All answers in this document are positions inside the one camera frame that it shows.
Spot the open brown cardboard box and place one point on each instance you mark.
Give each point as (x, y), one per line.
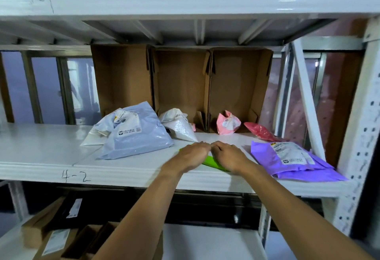
(237, 84)
(121, 82)
(181, 84)

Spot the white metal shelf rack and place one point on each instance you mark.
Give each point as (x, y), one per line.
(89, 168)

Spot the cardboard carton with white label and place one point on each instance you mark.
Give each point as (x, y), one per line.
(55, 243)

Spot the black package with white label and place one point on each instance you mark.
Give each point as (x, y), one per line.
(74, 208)

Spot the green mailer bag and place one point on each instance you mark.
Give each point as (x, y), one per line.
(212, 162)

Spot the large grey-blue mailer bag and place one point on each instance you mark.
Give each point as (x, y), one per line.
(139, 141)

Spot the purple mailer bag front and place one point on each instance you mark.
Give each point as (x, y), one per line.
(261, 159)

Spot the person's right forearm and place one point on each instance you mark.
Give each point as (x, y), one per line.
(297, 218)

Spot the person's left forearm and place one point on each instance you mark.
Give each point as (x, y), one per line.
(139, 218)

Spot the person's left hand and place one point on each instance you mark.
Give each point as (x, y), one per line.
(190, 157)

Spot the purple mailer bag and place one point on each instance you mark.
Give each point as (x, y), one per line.
(261, 159)
(326, 176)

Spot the person's right hand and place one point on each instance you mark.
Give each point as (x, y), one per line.
(231, 157)

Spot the small pink packet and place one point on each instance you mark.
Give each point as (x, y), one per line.
(193, 127)

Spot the metal window frame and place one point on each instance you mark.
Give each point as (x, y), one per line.
(63, 90)

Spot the red mailer bag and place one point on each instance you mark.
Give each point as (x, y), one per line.
(261, 132)

